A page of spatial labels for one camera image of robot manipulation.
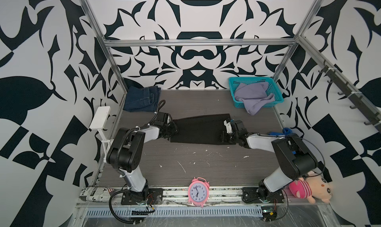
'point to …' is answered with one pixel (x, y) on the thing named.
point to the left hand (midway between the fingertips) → (176, 127)
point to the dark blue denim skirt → (139, 99)
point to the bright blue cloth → (285, 131)
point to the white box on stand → (99, 123)
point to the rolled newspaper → (96, 194)
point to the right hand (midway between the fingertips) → (218, 135)
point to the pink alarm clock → (198, 192)
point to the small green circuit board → (269, 213)
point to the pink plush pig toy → (312, 187)
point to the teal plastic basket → (272, 88)
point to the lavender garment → (253, 94)
